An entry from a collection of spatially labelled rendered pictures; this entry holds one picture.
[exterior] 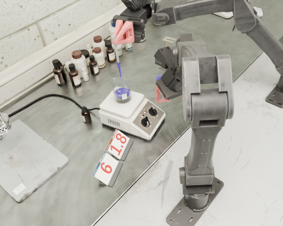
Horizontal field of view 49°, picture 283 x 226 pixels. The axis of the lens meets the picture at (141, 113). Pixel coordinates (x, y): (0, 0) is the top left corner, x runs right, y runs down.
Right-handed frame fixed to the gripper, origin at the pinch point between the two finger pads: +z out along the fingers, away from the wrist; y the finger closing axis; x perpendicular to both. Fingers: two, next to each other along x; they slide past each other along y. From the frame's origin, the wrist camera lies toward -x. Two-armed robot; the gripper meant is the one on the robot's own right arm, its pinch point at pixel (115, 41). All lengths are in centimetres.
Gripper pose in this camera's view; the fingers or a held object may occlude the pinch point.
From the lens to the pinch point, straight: 94.2
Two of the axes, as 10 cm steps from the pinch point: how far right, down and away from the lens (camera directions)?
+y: 8.8, 2.7, -4.0
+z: -4.7, 6.6, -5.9
